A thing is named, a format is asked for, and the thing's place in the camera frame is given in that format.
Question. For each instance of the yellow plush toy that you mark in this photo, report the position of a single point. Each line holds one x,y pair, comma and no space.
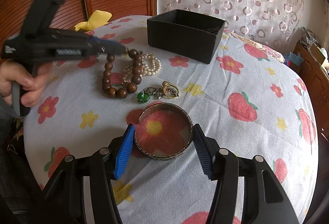
97,19

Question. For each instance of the gold rings cluster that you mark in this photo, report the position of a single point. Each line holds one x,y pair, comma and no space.
170,91

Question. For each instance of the black square jewelry box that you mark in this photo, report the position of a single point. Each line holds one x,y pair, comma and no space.
193,35

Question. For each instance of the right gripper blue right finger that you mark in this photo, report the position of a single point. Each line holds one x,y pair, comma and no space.
205,152

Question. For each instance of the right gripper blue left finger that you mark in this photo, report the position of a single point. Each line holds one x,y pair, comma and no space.
122,151

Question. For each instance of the cardboard box on cabinet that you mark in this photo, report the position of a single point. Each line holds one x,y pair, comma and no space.
317,54

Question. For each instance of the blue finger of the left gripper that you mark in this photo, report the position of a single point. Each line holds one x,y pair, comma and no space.
110,45

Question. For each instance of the strawberry flower print bedsheet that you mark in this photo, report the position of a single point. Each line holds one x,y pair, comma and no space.
245,99

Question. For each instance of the ornate metal bangle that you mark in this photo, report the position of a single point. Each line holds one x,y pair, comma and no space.
164,131

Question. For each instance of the wooden side cabinet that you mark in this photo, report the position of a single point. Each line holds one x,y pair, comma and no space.
316,82

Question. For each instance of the blue cloth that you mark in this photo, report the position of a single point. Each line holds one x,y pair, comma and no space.
295,58

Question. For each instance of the person's left hand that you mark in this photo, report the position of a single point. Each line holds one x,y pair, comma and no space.
33,85

